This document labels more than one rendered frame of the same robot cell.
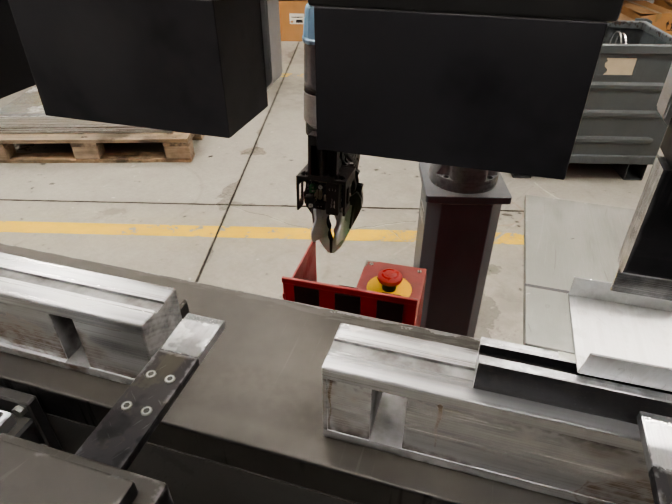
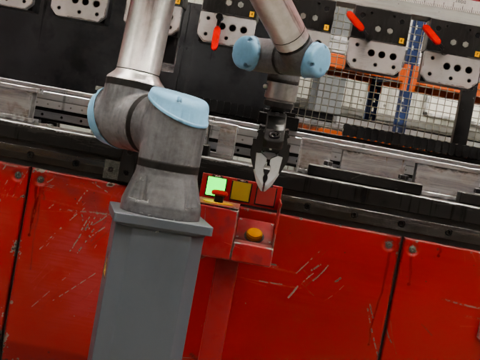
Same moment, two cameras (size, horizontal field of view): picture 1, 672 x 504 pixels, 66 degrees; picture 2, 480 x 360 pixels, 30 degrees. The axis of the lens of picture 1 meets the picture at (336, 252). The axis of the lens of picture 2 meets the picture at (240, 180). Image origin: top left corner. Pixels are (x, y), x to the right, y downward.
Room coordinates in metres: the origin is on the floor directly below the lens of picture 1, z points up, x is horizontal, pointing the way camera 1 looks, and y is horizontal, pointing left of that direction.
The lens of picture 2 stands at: (2.70, -0.56, 0.95)
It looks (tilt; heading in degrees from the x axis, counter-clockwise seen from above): 3 degrees down; 166
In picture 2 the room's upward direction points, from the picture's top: 10 degrees clockwise
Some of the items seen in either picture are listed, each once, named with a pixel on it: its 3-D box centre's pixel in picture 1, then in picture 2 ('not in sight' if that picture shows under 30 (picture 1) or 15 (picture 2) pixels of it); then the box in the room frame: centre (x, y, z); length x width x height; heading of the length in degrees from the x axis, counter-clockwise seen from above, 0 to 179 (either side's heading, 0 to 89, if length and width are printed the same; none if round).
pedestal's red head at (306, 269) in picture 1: (358, 301); (235, 218); (0.65, -0.04, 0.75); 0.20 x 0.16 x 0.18; 75
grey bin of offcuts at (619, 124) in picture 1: (577, 97); not in sight; (2.85, -1.34, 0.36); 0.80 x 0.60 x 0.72; 87
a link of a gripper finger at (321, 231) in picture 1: (319, 230); (273, 172); (0.67, 0.03, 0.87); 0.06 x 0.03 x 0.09; 165
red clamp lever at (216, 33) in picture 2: not in sight; (217, 32); (0.37, -0.11, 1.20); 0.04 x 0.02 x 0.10; 163
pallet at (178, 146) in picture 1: (108, 125); not in sight; (3.17, 1.45, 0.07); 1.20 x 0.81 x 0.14; 91
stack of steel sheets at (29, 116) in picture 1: (103, 105); not in sight; (3.18, 1.45, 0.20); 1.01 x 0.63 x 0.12; 91
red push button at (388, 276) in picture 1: (389, 282); (218, 197); (0.65, -0.08, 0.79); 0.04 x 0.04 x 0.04
